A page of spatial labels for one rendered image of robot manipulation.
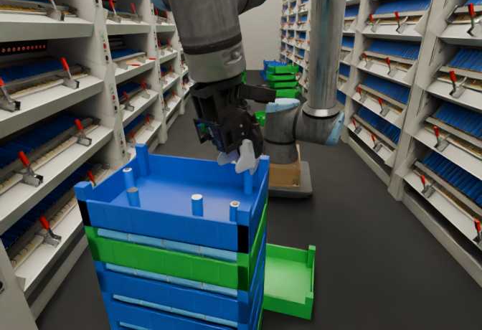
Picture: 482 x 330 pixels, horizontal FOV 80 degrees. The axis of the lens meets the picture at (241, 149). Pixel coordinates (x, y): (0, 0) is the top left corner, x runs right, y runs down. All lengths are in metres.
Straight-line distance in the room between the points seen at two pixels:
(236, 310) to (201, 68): 0.41
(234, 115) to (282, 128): 0.80
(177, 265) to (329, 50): 0.84
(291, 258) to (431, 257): 0.48
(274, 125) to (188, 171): 0.68
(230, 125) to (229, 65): 0.09
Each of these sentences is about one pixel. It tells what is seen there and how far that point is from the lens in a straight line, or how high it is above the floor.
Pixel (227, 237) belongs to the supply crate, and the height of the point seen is 0.43.
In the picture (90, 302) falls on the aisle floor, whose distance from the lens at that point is 1.02.
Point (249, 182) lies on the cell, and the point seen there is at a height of 0.43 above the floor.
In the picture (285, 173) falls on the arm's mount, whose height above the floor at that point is 0.13.
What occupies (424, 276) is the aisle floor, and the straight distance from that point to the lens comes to 1.14.
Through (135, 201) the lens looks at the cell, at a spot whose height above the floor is 0.45.
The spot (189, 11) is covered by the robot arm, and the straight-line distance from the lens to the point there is 0.41.
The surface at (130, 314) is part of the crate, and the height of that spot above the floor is 0.19.
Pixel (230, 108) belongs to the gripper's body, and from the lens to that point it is 0.48.
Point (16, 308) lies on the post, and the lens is 0.90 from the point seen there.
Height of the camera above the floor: 0.72
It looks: 23 degrees down
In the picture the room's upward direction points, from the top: straight up
